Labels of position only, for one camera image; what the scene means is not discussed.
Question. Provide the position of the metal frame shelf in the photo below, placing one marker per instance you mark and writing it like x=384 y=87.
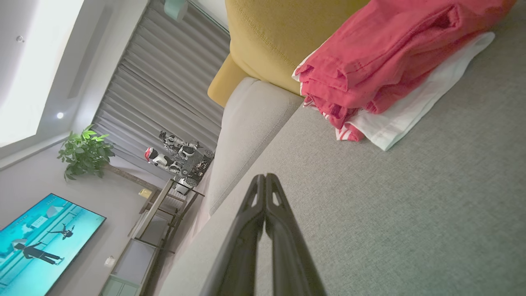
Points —
x=131 y=263

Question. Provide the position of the grey pleated curtain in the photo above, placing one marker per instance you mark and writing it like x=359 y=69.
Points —
x=164 y=82

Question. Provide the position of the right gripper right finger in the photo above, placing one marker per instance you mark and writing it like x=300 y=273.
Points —
x=291 y=255

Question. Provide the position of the flat screen television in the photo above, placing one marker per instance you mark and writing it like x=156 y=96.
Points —
x=41 y=246

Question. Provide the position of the red mesh shorts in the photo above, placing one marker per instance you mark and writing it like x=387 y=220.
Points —
x=390 y=45

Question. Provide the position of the pale green cylinder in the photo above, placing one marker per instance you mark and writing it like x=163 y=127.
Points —
x=176 y=8

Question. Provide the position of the round ceiling spotlight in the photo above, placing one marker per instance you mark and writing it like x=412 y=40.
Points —
x=60 y=115

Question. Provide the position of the green potted plant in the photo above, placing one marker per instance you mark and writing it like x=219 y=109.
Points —
x=84 y=152

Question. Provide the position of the white and red toy robot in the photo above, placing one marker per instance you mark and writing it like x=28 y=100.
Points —
x=162 y=161

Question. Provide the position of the red and white basketball jersey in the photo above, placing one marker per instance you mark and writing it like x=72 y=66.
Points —
x=411 y=107

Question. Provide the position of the small yellow box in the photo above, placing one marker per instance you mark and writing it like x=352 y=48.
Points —
x=144 y=193

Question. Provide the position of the grey sofa back cushion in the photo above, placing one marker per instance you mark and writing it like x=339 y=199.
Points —
x=246 y=135

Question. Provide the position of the small white wall device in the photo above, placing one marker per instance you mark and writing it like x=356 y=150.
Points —
x=109 y=261

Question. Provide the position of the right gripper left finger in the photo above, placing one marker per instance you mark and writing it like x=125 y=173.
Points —
x=238 y=255

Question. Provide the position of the bright ceiling light panel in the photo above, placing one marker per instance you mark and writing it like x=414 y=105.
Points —
x=28 y=70

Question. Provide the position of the yellow sofa cushion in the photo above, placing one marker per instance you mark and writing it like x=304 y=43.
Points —
x=271 y=37

